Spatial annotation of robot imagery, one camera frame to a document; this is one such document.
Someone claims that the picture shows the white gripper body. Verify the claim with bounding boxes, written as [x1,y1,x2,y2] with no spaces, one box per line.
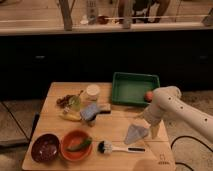
[143,104,164,126]

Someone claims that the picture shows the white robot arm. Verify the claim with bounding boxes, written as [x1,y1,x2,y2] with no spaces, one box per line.
[142,86,213,143]

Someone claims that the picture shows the dark red grapes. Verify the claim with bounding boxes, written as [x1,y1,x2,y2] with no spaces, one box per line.
[56,95,73,108]

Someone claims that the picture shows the green plastic tray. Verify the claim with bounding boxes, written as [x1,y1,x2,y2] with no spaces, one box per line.
[111,72,160,107]

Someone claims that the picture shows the yellow banana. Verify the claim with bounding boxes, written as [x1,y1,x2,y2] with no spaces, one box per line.
[59,114,81,122]

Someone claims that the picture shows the green pepper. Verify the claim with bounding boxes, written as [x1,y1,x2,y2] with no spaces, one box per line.
[68,137,92,152]

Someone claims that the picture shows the grey-blue towel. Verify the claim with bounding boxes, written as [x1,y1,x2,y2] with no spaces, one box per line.
[124,124,149,145]

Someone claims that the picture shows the black cable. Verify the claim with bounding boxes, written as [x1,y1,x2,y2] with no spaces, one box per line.
[170,134,213,171]

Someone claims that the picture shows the red apple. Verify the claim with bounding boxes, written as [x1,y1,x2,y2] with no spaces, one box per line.
[144,91,153,102]

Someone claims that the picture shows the brown block toy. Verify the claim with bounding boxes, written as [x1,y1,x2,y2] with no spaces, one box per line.
[99,104,111,114]

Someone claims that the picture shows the orange bowl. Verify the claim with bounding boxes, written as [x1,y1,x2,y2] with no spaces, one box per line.
[60,130,92,162]

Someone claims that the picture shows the green pear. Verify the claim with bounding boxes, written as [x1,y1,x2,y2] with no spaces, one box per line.
[68,95,81,111]

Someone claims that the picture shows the dark purple bowl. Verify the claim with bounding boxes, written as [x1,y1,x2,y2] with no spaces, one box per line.
[31,134,60,163]

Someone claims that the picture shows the blue sponge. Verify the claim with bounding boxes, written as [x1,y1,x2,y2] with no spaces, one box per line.
[80,103,100,121]

